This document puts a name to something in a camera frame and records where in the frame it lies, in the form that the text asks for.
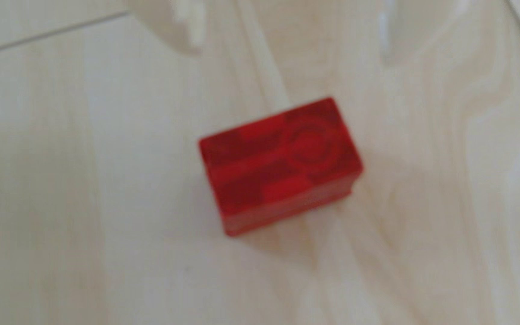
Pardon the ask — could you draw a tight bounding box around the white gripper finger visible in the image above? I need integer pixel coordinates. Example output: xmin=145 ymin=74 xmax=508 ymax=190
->
xmin=124 ymin=0 xmax=206 ymax=56
xmin=379 ymin=0 xmax=469 ymax=65

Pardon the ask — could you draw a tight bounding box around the red rectangular block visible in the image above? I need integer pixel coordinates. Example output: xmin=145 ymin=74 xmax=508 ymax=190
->
xmin=198 ymin=96 xmax=364 ymax=237

